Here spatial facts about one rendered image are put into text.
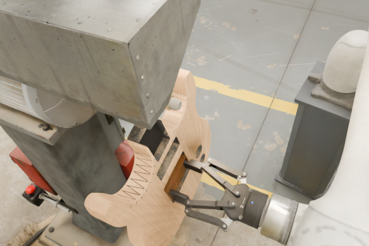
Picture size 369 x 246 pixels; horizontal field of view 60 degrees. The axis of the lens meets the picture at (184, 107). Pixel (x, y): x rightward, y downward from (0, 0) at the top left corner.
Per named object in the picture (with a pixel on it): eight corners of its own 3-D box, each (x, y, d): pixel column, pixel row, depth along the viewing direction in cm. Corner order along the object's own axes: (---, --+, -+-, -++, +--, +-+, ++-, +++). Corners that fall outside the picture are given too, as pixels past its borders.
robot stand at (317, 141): (292, 146, 200) (317, 60, 148) (337, 166, 189) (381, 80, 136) (273, 180, 186) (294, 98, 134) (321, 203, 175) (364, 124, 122)
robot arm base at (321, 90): (315, 66, 145) (318, 57, 141) (367, 83, 136) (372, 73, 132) (300, 91, 136) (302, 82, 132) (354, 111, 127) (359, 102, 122)
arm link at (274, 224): (295, 208, 72) (268, 198, 74) (300, 196, 64) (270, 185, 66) (283, 249, 68) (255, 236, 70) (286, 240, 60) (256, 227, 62)
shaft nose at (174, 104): (171, 109, 65) (167, 107, 62) (175, 98, 65) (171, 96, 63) (180, 112, 64) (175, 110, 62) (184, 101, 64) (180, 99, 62)
